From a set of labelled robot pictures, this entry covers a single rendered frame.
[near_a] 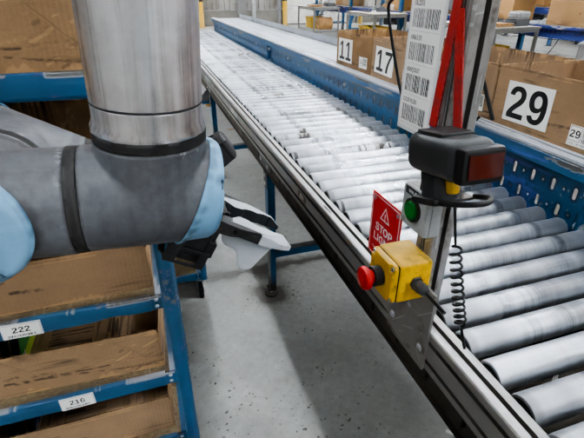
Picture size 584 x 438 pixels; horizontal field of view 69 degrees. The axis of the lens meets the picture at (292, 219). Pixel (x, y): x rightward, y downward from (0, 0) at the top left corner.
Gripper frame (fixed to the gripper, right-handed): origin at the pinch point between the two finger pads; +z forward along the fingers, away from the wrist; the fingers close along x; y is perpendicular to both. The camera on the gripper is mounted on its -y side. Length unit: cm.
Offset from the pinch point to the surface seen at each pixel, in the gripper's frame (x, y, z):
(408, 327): 0.9, 8.7, 32.1
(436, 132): 5.6, -21.1, 9.6
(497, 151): 12.2, -22.4, 12.9
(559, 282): 2, -10, 58
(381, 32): -173, -62, 92
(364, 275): 0.9, 2.0, 16.8
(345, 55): -161, -41, 74
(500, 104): -52, -41, 74
